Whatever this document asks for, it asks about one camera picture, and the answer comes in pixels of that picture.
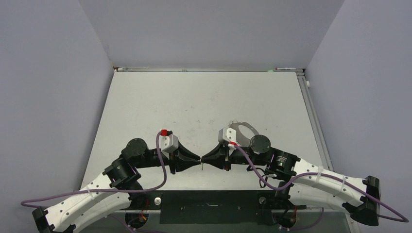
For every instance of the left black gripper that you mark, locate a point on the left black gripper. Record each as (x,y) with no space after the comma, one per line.
(182,158)

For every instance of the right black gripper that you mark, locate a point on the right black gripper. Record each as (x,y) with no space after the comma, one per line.
(219,156)

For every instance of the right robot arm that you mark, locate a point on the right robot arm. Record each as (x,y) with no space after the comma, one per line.
(298,181)

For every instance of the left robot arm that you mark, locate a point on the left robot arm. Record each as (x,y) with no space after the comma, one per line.
(117,187)

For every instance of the marker pen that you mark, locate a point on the marker pen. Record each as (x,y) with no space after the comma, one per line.
(285,69)

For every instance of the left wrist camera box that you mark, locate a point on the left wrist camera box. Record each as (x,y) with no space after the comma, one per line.
(169,143)

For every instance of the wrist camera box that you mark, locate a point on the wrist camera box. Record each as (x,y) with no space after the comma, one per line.
(169,143)
(227,135)

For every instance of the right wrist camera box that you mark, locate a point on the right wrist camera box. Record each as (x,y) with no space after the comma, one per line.
(227,135)

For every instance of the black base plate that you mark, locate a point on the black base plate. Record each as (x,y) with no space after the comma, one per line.
(215,207)

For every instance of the aluminium rail right edge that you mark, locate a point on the aluminium rail right edge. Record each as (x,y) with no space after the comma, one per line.
(315,124)

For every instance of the aluminium rail edge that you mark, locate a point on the aluminium rail edge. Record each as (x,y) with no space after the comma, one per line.
(315,124)
(228,69)

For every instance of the aluminium rail back edge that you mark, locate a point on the aluminium rail back edge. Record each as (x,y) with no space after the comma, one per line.
(228,69)

